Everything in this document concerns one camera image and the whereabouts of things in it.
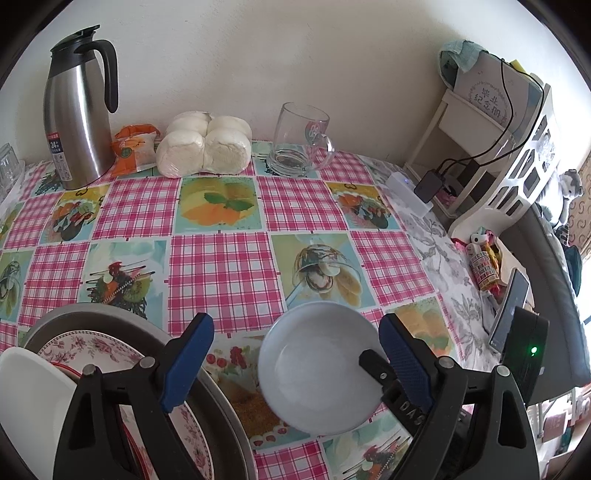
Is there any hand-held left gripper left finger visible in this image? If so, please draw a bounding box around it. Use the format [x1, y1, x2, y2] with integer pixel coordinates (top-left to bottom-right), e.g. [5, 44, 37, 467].
[65, 312, 215, 480]

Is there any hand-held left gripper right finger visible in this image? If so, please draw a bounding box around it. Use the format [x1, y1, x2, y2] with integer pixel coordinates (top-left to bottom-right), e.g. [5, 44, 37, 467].
[379, 313, 541, 480]

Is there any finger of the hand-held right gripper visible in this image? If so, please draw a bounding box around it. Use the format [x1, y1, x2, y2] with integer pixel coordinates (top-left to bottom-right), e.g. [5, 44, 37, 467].
[359, 349, 399, 402]

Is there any light blue bowl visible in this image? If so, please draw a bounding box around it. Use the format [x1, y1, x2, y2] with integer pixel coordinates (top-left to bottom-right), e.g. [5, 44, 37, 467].
[257, 302, 393, 436]

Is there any pink floral round plate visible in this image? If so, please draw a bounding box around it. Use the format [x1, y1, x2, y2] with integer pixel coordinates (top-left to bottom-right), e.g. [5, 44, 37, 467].
[37, 333, 215, 480]

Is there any round steel plate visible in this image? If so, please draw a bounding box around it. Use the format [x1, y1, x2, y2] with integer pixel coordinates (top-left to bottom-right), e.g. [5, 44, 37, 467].
[21, 303, 257, 480]

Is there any white square plate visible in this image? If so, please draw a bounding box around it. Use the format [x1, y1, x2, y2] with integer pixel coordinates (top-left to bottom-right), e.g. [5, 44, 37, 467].
[0, 346, 83, 480]

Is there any smartphone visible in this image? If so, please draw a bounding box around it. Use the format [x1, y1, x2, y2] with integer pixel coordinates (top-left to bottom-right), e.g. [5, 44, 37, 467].
[488, 268, 531, 348]

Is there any grey sofa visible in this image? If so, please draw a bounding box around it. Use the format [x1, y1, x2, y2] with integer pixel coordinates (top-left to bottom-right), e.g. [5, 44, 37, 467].
[501, 205, 591, 384]

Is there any patterned roll pack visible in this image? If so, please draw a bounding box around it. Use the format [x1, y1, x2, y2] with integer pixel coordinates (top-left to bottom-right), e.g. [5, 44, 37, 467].
[467, 242, 502, 291]

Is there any yellow snack packet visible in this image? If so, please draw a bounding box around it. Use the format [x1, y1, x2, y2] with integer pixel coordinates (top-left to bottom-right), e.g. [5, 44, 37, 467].
[485, 240, 509, 280]

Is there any grey floral tablecloth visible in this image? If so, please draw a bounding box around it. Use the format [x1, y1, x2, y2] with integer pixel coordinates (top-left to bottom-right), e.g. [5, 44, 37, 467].
[360, 154, 536, 370]

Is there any grey plush toy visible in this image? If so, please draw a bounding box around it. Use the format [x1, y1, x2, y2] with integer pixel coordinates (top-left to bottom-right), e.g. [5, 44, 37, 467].
[540, 168, 585, 227]

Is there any white power bank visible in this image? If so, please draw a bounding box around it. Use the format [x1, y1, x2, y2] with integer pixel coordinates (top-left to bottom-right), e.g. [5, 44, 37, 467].
[385, 172, 432, 215]

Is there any black charger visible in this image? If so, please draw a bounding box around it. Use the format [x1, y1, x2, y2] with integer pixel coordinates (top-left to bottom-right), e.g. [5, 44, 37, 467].
[413, 169, 446, 202]

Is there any bag of white steamed buns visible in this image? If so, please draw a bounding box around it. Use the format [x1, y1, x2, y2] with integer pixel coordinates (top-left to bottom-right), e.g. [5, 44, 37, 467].
[156, 111, 252, 178]

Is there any orange snack packet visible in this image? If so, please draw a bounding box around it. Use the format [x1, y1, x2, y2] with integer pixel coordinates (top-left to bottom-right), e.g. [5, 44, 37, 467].
[111, 124, 160, 176]

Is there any clear glass mug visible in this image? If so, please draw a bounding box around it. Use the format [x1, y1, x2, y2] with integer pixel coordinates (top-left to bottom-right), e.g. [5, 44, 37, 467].
[267, 102, 335, 177]

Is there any beige printed box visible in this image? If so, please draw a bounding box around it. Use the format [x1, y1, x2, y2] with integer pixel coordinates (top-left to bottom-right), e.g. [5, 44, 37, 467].
[455, 51, 543, 134]

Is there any stainless steel thermos jug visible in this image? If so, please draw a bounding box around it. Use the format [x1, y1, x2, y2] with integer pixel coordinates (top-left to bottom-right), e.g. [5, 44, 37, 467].
[43, 25, 119, 191]

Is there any clear drinking glass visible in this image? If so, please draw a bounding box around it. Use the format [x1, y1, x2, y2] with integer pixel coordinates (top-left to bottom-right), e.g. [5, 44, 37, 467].
[0, 143, 25, 185]

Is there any teal cloth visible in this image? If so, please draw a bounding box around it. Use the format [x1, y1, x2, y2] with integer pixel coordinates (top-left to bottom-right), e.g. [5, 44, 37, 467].
[438, 39, 483, 88]

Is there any black cable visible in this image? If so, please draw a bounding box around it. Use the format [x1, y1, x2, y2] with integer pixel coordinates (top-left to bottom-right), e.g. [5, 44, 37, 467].
[436, 58, 546, 181]

